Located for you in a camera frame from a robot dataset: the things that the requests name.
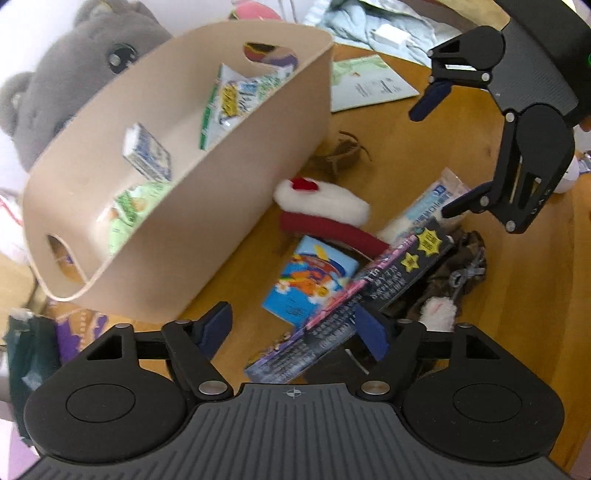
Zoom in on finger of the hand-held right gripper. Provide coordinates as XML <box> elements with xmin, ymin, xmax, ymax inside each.
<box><xmin>409</xmin><ymin>25</ymin><xmax>506</xmax><ymax>123</ymax></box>
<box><xmin>441</xmin><ymin>104</ymin><xmax>575</xmax><ymax>235</ymax></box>

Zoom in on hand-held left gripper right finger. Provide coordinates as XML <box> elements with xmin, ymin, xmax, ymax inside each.
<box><xmin>355</xmin><ymin>305</ymin><xmax>502</xmax><ymax>402</ymax></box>

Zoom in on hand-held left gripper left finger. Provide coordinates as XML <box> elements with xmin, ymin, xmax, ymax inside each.
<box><xmin>81</xmin><ymin>301</ymin><xmax>234</xmax><ymax>401</ymax></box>

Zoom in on white tissue pack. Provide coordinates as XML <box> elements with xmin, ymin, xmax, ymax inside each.
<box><xmin>376</xmin><ymin>167</ymin><xmax>472</xmax><ymax>243</ymax></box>

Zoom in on long black box yellow stars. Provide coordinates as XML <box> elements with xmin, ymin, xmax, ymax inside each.
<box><xmin>245</xmin><ymin>217</ymin><xmax>455</xmax><ymax>385</ymax></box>

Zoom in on colourful card pack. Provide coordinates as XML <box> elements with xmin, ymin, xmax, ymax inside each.
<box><xmin>262</xmin><ymin>235</ymin><xmax>358</xmax><ymax>329</ymax></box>

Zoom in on beige storage basket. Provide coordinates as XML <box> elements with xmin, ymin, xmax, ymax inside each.
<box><xmin>22</xmin><ymin>21</ymin><xmax>334</xmax><ymax>324</ymax></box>

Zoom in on brown furry toy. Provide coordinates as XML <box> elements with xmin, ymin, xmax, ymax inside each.
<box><xmin>383</xmin><ymin>228</ymin><xmax>488</xmax><ymax>324</ymax></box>

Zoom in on white fluffy pompom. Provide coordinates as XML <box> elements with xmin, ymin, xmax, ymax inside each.
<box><xmin>418</xmin><ymin>296</ymin><xmax>458</xmax><ymax>332</ymax></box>

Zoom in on green white booklet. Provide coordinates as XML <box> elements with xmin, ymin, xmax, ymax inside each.
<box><xmin>330</xmin><ymin>54</ymin><xmax>421</xmax><ymax>113</ymax></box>

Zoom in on white charger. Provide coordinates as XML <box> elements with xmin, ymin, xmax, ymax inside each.
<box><xmin>374</xmin><ymin>25</ymin><xmax>411</xmax><ymax>49</ymax></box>

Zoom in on white rounded object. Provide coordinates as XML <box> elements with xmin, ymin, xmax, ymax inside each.
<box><xmin>551</xmin><ymin>152</ymin><xmax>591</xmax><ymax>195</ymax></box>

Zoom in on light blue cloth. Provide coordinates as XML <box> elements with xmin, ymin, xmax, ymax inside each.
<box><xmin>302</xmin><ymin>0</ymin><xmax>513</xmax><ymax>65</ymax></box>

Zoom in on red white plush Santa hat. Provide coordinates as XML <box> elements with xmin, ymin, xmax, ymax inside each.
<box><xmin>273</xmin><ymin>176</ymin><xmax>391</xmax><ymax>254</ymax></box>

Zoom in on purple printed bag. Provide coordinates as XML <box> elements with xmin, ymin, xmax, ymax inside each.
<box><xmin>245</xmin><ymin>42</ymin><xmax>298</xmax><ymax>70</ymax></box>
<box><xmin>53</xmin><ymin>307</ymin><xmax>109</xmax><ymax>365</ymax></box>

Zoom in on green printed packet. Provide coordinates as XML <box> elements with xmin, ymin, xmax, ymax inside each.
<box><xmin>97</xmin><ymin>181</ymin><xmax>174</xmax><ymax>257</ymax></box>

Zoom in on small blue white carton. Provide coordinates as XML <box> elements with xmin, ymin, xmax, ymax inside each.
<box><xmin>122</xmin><ymin>123</ymin><xmax>172</xmax><ymax>182</ymax></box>

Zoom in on dark green bag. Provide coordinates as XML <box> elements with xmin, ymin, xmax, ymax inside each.
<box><xmin>4</xmin><ymin>311</ymin><xmax>61</xmax><ymax>448</ymax></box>

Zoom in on green white snack packet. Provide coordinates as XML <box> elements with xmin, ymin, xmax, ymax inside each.
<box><xmin>198</xmin><ymin>64</ymin><xmax>296</xmax><ymax>151</ymax></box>

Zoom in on pink burger plush toy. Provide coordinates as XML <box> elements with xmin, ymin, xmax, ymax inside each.
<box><xmin>228</xmin><ymin>0</ymin><xmax>284</xmax><ymax>23</ymax></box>

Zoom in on white plastic bag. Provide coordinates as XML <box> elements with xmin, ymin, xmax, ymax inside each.
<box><xmin>0</xmin><ymin>187</ymin><xmax>28</xmax><ymax>259</ymax></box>

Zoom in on grey plush toy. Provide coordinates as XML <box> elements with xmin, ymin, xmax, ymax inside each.
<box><xmin>0</xmin><ymin>0</ymin><xmax>174</xmax><ymax>171</ymax></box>

